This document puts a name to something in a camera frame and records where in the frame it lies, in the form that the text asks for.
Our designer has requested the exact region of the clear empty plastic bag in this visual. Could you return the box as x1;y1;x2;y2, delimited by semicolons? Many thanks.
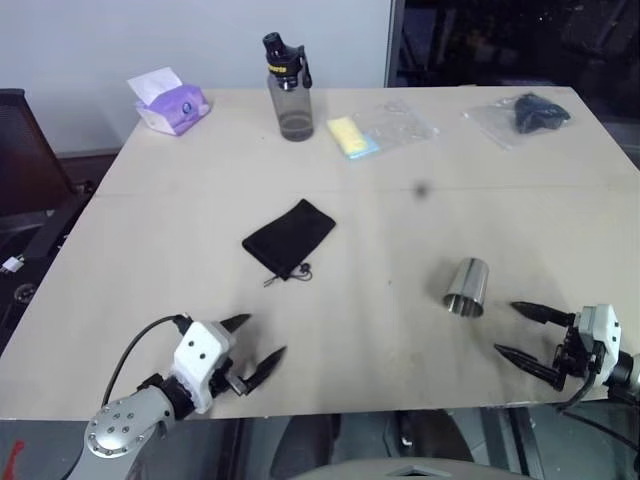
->
349;98;442;152

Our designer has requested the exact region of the dark rounded shape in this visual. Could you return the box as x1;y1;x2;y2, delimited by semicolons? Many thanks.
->
271;408;475;480

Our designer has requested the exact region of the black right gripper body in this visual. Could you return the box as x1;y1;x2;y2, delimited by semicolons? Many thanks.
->
551;311;600;392

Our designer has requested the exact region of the black drawstring pouch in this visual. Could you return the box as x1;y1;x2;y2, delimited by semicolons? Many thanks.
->
241;198;338;290

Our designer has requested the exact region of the grey transparent water bottle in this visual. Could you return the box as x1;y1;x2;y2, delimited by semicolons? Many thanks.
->
262;31;316;143

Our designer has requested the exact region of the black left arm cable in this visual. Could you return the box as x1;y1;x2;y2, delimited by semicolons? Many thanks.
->
101;313;190;407

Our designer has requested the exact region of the grey robot torso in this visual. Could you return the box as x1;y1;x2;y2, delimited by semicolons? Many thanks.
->
288;453;524;480

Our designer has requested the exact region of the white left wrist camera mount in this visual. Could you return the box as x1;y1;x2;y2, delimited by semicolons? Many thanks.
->
172;320;238;415

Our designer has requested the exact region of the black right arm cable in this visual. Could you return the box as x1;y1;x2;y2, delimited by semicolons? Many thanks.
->
556;367;640;456

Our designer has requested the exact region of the clear bag with black item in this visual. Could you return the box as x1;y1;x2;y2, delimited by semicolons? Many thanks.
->
461;91;574;151

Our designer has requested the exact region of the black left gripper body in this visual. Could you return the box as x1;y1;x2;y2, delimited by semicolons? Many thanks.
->
209;343;251;399

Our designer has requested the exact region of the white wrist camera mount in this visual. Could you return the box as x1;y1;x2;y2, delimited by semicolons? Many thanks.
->
574;302;622;387
172;320;238;415

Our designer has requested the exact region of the black office chair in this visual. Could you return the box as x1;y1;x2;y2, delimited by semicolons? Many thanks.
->
0;88;95;236

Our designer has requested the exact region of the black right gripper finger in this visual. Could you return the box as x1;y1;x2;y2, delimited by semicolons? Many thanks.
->
509;300;576;327
493;343;560;385

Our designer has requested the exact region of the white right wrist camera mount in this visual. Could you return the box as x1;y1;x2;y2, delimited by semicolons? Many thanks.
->
574;302;622;387

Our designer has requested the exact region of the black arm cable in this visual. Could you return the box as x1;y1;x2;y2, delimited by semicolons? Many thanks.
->
101;313;190;407
556;367;640;456

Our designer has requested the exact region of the stainless steel cup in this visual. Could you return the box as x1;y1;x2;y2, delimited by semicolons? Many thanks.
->
440;256;492;318

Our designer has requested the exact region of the purple tissue pack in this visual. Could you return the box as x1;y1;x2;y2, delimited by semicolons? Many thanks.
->
126;65;213;138

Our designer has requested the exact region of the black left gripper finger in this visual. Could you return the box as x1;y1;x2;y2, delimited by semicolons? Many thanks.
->
243;345;289;395
218;313;253;336

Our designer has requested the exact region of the yellow sponge cloth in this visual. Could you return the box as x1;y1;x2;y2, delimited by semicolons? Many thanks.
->
326;115;370;155

